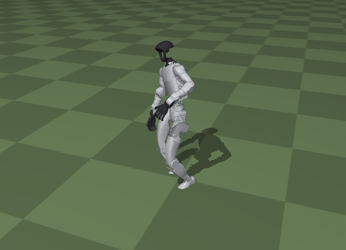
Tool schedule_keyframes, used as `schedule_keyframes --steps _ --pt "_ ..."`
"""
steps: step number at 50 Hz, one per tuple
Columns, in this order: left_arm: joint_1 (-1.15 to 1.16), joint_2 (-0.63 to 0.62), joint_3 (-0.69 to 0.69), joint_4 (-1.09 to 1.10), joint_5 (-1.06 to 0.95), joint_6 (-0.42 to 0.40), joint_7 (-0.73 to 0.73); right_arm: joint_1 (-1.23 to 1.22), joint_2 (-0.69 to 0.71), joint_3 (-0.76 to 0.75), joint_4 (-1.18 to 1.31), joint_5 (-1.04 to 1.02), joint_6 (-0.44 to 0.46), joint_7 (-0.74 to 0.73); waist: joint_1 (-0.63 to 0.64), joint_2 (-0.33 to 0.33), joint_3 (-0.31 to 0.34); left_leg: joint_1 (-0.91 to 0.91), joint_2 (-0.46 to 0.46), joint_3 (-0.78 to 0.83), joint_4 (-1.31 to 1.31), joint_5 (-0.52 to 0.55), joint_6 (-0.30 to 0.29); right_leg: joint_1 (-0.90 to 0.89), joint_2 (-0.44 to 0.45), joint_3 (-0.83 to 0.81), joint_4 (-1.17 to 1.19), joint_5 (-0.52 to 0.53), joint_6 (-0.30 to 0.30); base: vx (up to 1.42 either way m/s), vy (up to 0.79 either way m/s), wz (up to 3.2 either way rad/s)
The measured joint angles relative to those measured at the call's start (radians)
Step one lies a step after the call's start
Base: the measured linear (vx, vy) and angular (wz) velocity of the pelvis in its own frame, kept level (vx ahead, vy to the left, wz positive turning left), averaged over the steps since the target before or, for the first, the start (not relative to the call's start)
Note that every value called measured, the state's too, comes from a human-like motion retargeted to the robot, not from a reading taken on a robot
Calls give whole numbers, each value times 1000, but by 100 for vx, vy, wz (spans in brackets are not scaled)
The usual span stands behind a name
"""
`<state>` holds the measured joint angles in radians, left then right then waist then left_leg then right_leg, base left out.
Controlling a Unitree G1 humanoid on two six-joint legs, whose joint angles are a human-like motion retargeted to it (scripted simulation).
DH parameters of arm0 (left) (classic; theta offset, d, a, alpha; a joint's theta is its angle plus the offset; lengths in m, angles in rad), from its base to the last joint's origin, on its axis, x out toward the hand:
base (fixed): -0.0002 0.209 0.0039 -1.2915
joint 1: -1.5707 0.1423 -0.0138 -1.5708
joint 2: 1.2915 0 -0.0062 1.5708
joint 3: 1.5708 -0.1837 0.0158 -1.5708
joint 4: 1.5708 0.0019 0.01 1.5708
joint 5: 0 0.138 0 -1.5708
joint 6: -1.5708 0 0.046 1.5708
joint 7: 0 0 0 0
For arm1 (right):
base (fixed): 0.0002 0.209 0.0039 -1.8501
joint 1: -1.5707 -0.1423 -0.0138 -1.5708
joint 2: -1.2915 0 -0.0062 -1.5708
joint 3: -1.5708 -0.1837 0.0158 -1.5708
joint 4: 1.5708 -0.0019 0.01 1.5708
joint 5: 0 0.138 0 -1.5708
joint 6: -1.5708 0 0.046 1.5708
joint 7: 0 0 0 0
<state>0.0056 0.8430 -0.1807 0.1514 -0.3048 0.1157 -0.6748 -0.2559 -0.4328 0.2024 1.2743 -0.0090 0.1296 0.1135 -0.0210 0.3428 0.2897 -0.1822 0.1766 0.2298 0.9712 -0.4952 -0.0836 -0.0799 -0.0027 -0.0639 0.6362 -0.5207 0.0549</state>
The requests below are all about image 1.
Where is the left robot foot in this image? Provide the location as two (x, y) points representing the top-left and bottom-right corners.
(178, 176), (196, 189)

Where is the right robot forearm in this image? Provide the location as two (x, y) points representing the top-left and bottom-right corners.
(151, 93), (162, 115)

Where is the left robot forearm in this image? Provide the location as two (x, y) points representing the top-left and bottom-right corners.
(166, 81), (193, 106)

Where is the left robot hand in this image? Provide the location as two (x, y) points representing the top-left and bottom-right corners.
(155, 100), (175, 121)

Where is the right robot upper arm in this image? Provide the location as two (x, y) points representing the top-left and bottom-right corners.
(156, 68), (166, 97)

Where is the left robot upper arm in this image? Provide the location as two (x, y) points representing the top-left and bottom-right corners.
(172, 65), (195, 93)

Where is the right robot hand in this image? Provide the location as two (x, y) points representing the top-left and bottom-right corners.
(147, 110), (157, 131)

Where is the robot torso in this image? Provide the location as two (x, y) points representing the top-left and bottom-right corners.
(161, 61), (188, 122)

